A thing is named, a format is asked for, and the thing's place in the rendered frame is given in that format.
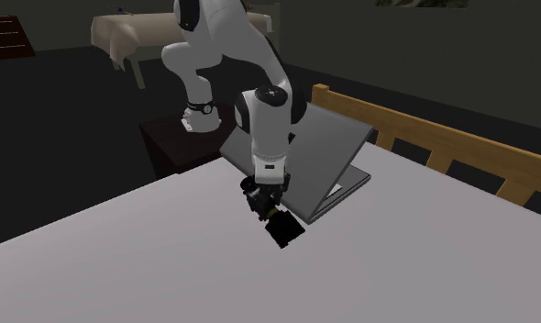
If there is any black box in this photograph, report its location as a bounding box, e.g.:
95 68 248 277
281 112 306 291
264 208 307 250

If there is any grey laptop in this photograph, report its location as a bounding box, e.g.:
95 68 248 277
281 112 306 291
219 101 374 226

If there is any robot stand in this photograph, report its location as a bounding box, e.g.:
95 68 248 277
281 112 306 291
138 102 238 181

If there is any wooden bed with white mattress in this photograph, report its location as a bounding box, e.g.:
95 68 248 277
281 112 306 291
0 83 541 323

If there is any table with beige cloth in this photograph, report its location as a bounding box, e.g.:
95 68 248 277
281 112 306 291
90 2 282 90

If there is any dark wooden cabinet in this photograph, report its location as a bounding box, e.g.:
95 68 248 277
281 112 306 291
0 15 37 61

